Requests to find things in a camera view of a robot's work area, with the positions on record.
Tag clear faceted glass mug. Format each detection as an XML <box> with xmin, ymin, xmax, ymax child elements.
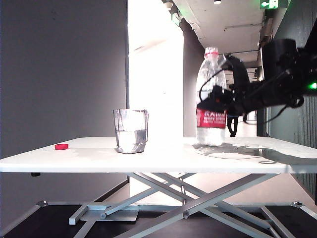
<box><xmin>112</xmin><ymin>108</ymin><xmax>150</xmax><ymax>154</ymax></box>

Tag clear water bottle red label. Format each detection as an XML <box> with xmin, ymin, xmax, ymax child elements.
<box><xmin>195</xmin><ymin>46</ymin><xmax>227</xmax><ymax>147</ymax></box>

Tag person in white blue shirt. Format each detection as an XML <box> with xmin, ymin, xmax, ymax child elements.
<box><xmin>226</xmin><ymin>114</ymin><xmax>239</xmax><ymax>138</ymax></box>

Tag black camera cable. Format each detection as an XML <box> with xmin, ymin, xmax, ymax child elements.
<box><xmin>198</xmin><ymin>67</ymin><xmax>225</xmax><ymax>105</ymax></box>

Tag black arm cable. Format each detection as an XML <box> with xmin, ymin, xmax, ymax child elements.
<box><xmin>269</xmin><ymin>96</ymin><xmax>305</xmax><ymax>122</ymax></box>

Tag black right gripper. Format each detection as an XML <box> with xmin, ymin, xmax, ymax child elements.
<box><xmin>197</xmin><ymin>83</ymin><xmax>257</xmax><ymax>117</ymax></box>

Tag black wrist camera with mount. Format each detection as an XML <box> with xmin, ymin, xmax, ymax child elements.
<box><xmin>221</xmin><ymin>55</ymin><xmax>251</xmax><ymax>90</ymax></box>

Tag white scissor table frame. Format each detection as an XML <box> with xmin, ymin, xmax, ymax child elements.
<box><xmin>68</xmin><ymin>172</ymin><xmax>290</xmax><ymax>238</ymax></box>

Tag black platform with aluminium frame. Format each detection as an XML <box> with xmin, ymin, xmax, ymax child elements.
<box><xmin>0</xmin><ymin>200</ymin><xmax>317</xmax><ymax>238</ymax></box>

